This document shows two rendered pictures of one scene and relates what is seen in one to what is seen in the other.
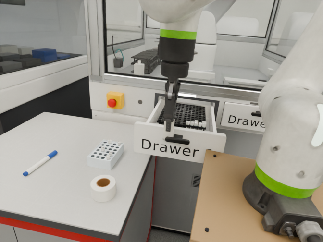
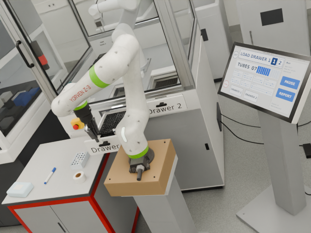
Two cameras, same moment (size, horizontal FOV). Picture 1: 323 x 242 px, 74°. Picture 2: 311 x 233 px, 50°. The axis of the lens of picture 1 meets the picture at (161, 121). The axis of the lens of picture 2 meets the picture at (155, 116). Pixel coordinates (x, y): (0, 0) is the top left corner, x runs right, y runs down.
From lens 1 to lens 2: 1.48 m
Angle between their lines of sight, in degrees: 13
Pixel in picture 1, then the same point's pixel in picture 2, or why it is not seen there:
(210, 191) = (116, 164)
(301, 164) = (127, 147)
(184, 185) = not seen: hidden behind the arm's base
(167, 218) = not seen: hidden behind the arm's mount
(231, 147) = (161, 126)
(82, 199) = (72, 185)
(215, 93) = not seen: hidden behind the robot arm
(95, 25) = (46, 87)
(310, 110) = (119, 131)
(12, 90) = (17, 139)
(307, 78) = (132, 108)
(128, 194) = (91, 176)
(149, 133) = (92, 144)
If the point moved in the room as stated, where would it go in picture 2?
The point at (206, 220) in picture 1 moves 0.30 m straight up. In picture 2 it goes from (110, 176) to (87, 133)
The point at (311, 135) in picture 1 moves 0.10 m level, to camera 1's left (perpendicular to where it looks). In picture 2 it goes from (122, 138) to (104, 144)
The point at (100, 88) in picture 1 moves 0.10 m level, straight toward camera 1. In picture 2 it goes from (66, 119) to (66, 125)
